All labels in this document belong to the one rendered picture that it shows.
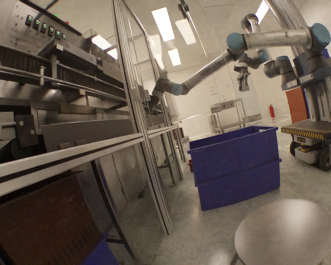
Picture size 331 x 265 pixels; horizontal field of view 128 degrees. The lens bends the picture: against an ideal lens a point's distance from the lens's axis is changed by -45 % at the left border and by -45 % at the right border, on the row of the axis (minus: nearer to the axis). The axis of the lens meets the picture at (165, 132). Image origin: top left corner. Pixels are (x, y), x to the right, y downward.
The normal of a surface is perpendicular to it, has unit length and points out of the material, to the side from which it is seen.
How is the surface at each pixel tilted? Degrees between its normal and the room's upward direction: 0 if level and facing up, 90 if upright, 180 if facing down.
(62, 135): 90
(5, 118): 90
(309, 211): 0
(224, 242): 0
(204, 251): 0
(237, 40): 89
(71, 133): 90
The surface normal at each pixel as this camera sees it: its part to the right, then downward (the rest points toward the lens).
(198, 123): -0.18, 0.07
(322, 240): -0.24, -0.97
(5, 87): 0.95, -0.23
